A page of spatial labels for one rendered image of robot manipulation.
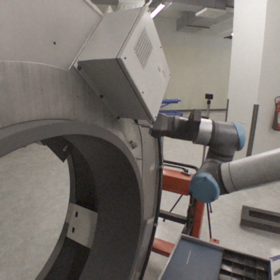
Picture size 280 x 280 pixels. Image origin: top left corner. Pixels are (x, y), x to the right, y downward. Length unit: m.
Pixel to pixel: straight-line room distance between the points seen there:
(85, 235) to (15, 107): 0.78
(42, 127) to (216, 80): 10.72
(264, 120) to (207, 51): 7.66
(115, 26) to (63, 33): 0.12
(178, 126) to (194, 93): 9.78
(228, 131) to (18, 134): 0.57
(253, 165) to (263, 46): 2.79
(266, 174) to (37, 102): 0.54
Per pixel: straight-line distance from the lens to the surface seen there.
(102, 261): 0.99
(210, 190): 0.60
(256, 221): 2.66
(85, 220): 1.06
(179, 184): 1.50
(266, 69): 3.33
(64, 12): 0.50
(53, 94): 0.45
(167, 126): 0.66
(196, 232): 1.69
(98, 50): 0.49
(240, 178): 0.59
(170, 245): 1.97
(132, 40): 0.47
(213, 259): 1.37
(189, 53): 10.28
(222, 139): 0.69
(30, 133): 0.37
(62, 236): 1.27
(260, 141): 3.49
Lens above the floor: 1.64
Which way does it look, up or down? 17 degrees down
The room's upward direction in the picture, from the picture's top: straight up
